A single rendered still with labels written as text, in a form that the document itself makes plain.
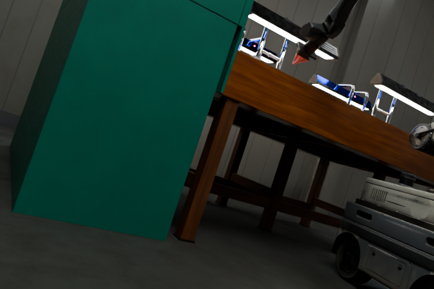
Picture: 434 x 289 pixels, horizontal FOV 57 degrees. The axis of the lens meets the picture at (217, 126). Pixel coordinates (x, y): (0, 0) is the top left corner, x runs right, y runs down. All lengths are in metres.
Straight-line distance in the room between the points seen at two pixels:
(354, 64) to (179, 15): 3.15
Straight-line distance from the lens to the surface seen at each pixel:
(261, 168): 4.04
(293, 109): 1.74
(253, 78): 1.62
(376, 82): 2.56
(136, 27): 1.39
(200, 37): 1.47
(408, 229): 1.72
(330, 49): 2.28
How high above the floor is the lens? 0.37
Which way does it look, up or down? 3 degrees up
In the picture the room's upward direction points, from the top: 18 degrees clockwise
